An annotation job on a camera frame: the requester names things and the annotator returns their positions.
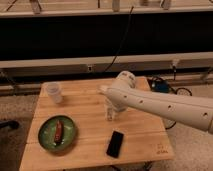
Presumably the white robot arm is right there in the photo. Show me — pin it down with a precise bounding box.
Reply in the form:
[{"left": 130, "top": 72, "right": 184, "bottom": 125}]
[{"left": 100, "top": 71, "right": 213, "bottom": 134}]

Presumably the white crumpled object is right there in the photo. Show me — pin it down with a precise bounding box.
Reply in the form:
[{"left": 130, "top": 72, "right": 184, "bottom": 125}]
[{"left": 99, "top": 85, "right": 108, "bottom": 94}]

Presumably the blue black device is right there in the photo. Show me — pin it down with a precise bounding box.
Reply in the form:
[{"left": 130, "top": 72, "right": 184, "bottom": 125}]
[{"left": 151, "top": 77, "right": 169, "bottom": 93}]

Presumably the wooden folding table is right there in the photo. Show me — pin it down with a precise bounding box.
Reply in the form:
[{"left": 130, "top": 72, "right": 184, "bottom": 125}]
[{"left": 20, "top": 79, "right": 174, "bottom": 171}]

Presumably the clear plastic cup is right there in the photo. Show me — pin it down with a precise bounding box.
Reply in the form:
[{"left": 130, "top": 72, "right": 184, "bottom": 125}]
[{"left": 45, "top": 82, "right": 62, "bottom": 104}]

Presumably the black smartphone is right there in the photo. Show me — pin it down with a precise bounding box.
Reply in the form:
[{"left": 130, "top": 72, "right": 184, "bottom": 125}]
[{"left": 106, "top": 131, "right": 124, "bottom": 158}]

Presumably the red sausage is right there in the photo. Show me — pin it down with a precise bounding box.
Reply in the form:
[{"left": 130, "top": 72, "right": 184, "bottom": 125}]
[{"left": 54, "top": 120, "right": 64, "bottom": 144}]

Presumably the green plate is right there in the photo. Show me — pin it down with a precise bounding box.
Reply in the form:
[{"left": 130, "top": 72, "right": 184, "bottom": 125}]
[{"left": 38, "top": 115, "right": 77, "bottom": 153}]

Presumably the black chair base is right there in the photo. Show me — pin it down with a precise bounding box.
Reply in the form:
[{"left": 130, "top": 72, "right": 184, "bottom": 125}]
[{"left": 0, "top": 120, "right": 19, "bottom": 129}]

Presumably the black hanging cable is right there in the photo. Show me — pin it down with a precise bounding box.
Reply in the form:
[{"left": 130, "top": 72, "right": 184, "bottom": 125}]
[{"left": 101, "top": 5, "right": 135, "bottom": 74}]

